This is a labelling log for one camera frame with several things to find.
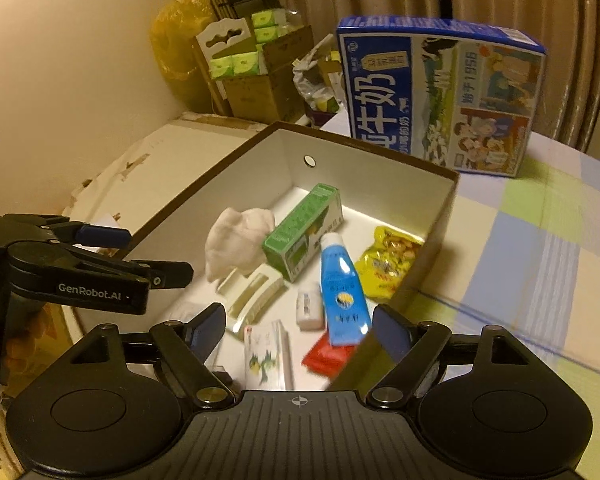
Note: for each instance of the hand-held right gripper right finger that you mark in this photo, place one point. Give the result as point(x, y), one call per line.
point(392, 334)

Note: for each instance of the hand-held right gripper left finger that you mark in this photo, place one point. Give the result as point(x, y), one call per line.
point(207, 329)

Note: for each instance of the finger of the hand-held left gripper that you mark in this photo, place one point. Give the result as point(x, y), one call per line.
point(165, 275)
point(102, 235)

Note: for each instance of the white plastic packaging tray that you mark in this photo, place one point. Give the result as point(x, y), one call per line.
point(252, 292)

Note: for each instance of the white medicine box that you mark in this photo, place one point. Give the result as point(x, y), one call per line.
point(267, 355)

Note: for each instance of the blue tube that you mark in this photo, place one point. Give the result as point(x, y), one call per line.
point(342, 290)

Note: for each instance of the red snack packet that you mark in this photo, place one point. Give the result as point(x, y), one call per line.
point(327, 357)

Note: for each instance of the yellow snack packet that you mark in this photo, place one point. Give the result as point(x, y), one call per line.
point(387, 262)

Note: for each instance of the white cloth bundle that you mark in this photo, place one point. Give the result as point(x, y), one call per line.
point(235, 240)

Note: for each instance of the small white bottle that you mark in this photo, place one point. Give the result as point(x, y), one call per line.
point(310, 307)

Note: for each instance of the green medicine box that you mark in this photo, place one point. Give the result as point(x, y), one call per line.
point(295, 230)

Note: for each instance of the brown cardboard box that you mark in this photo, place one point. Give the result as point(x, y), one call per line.
point(370, 160)

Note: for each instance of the plaid tablecloth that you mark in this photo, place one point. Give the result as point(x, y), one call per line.
point(530, 235)

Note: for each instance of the yellow plastic bag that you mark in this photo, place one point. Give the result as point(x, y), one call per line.
point(180, 50)

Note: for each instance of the cardboard box with tissue packs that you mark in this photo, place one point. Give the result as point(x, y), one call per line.
point(290, 42)
point(260, 92)

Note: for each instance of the white plastic bag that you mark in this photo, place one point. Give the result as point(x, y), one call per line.
point(315, 80)

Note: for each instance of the blue milk carton box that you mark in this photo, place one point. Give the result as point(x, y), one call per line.
point(380, 85)

